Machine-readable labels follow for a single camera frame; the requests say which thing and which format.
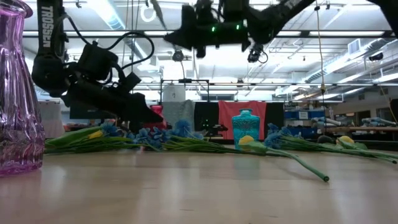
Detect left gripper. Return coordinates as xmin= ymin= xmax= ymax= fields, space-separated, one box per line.
xmin=61 ymin=71 xmax=165 ymax=133

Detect white ceiling vent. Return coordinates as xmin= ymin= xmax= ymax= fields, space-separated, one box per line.
xmin=347 ymin=39 xmax=362 ymax=56

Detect red glass vase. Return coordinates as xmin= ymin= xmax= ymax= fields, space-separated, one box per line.
xmin=150 ymin=105 xmax=169 ymax=131

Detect black computer monitor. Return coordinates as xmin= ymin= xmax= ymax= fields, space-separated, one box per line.
xmin=69 ymin=102 xmax=118 ymax=120

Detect narrow black hanging cloth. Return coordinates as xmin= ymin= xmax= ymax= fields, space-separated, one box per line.
xmin=266 ymin=102 xmax=285 ymax=131

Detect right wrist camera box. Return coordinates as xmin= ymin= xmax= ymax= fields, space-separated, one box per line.
xmin=247 ymin=43 xmax=269 ymax=64

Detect black background robot device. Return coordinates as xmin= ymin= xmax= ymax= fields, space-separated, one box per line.
xmin=201 ymin=119 xmax=229 ymax=137

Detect purple ribbed glass vase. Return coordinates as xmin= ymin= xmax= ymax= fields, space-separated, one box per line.
xmin=0 ymin=0 xmax=47 ymax=177

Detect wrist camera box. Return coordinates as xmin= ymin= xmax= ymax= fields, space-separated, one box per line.
xmin=247 ymin=43 xmax=269 ymax=64
xmin=76 ymin=42 xmax=119 ymax=82

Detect yellow artificial tulip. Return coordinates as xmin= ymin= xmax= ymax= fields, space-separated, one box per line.
xmin=238 ymin=135 xmax=330 ymax=183
xmin=44 ymin=125 xmax=144 ymax=155
xmin=335 ymin=135 xmax=398 ymax=162

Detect plain blue storage bin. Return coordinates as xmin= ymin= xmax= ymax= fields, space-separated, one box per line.
xmin=285 ymin=126 xmax=318 ymax=139

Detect teal patterned glass vase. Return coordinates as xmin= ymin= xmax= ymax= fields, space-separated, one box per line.
xmin=231 ymin=108 xmax=261 ymax=150

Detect horizontal overhead frame beam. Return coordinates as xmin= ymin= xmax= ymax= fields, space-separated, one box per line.
xmin=22 ymin=30 xmax=393 ymax=39

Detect wide black hanging cloth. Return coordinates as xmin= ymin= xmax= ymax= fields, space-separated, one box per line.
xmin=194 ymin=101 xmax=220 ymax=131

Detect wooden workbench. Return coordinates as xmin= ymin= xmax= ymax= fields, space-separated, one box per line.
xmin=325 ymin=126 xmax=398 ymax=133

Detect red hanging cloth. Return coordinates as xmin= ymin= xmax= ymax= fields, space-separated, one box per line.
xmin=218 ymin=100 xmax=267 ymax=140

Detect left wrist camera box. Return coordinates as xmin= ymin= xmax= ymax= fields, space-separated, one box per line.
xmin=76 ymin=42 xmax=119 ymax=82

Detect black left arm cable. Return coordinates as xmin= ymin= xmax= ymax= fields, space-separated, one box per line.
xmin=63 ymin=14 xmax=155 ymax=71

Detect black metal frame stand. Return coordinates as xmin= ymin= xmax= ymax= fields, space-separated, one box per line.
xmin=160 ymin=78 xmax=210 ymax=103

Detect white box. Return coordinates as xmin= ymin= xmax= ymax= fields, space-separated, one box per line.
xmin=163 ymin=85 xmax=187 ymax=102

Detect gray hanging cloth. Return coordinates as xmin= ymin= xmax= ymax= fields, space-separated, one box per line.
xmin=162 ymin=99 xmax=196 ymax=130

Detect blue bin with label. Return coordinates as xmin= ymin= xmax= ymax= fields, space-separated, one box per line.
xmin=284 ymin=110 xmax=326 ymax=121

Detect white hanging cloth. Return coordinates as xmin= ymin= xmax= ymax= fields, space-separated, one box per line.
xmin=39 ymin=101 xmax=65 ymax=139

